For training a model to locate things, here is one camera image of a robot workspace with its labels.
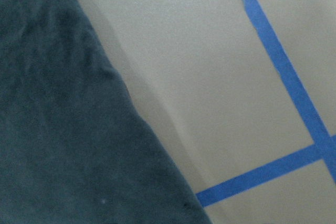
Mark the black printed t-shirt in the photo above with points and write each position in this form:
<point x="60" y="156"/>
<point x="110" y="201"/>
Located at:
<point x="73" y="147"/>

